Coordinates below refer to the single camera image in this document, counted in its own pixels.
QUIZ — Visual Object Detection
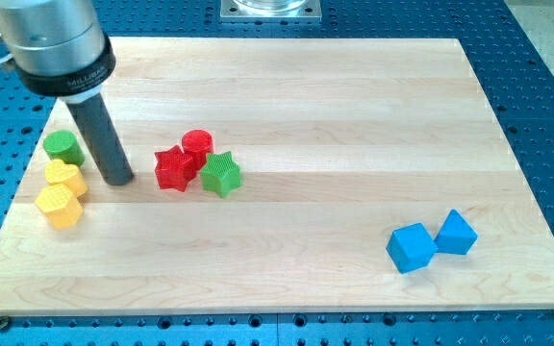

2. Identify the green star block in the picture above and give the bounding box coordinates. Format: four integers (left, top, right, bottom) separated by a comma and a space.
199, 151, 242, 198

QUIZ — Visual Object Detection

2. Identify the wooden board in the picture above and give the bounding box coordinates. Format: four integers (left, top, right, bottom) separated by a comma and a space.
0, 37, 554, 316

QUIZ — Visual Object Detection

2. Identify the red star block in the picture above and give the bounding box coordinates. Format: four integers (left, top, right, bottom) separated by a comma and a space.
154, 145, 196, 192

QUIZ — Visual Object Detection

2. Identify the red cylinder block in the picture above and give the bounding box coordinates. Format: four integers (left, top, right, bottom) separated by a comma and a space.
182, 129, 214, 170

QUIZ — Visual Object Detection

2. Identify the blue cube block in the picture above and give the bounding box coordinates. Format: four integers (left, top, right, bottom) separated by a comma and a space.
386, 223, 438, 274

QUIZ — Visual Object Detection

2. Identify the yellow heart block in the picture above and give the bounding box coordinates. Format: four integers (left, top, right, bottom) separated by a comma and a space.
44, 159, 88, 197

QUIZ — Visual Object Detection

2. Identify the blue triangle block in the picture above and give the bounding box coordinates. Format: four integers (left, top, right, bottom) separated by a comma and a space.
435, 210, 478, 255

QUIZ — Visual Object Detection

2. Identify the green cylinder block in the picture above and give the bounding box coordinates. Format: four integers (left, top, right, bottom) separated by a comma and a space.
42, 130, 85, 166

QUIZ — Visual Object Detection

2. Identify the yellow hexagon block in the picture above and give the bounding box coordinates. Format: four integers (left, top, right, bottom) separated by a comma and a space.
35, 184, 84, 229

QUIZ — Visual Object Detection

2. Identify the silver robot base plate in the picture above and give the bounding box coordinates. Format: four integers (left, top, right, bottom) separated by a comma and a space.
219, 0, 323, 23

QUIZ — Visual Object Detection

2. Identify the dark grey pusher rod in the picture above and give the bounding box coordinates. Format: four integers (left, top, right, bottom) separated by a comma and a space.
65, 93, 133, 185

